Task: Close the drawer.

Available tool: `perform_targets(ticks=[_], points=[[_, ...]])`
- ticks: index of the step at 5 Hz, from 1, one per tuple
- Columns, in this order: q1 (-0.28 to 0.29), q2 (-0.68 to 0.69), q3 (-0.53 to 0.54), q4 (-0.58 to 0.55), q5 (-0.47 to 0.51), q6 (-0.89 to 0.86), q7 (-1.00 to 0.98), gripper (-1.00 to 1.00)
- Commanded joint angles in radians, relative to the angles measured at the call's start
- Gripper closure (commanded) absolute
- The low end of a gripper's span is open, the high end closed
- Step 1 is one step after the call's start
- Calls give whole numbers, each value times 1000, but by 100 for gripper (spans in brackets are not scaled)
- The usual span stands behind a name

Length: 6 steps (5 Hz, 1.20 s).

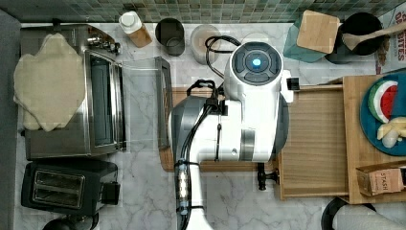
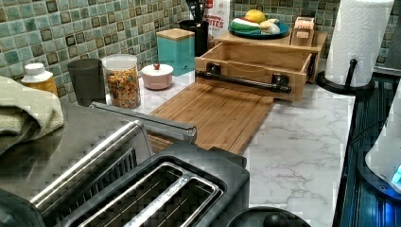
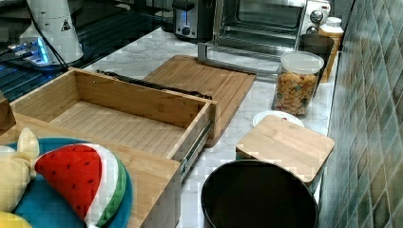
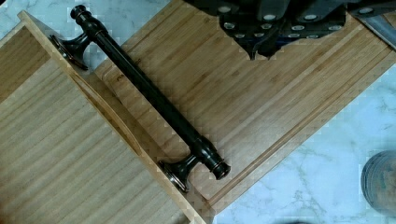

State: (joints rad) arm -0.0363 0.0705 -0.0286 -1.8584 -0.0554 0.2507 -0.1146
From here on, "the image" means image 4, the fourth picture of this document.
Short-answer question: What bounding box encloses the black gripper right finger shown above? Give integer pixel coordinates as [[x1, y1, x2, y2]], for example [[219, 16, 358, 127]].
[[257, 14, 346, 58]]

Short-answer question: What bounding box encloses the wooden drawer front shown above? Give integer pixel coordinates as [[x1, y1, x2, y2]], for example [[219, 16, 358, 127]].
[[1, 11, 213, 224]]

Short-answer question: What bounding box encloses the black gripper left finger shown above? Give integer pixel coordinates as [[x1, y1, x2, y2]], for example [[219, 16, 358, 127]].
[[219, 12, 265, 60]]

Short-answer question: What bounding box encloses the dark metal drawer handle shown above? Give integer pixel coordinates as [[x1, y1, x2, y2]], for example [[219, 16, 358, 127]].
[[49, 5, 231, 193]]

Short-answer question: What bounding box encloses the round dark pan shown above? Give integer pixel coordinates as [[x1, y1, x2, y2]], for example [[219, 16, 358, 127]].
[[361, 150, 395, 217]]

